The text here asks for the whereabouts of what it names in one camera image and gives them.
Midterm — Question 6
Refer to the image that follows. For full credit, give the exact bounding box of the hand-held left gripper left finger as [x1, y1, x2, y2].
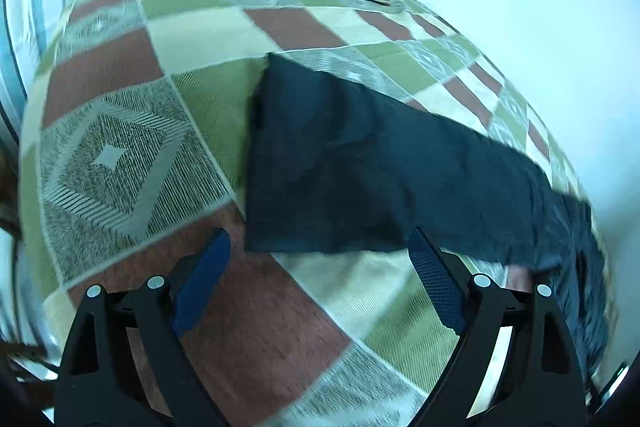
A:
[52, 227, 233, 427]

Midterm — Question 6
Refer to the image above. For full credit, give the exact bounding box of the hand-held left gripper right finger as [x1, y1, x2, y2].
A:
[407, 227, 588, 427]

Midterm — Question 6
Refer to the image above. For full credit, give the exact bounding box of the dark navy puffer jacket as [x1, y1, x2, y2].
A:
[244, 52, 611, 378]

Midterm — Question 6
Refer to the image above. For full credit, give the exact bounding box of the checkered green brown blanket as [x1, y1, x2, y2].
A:
[17, 0, 601, 427]

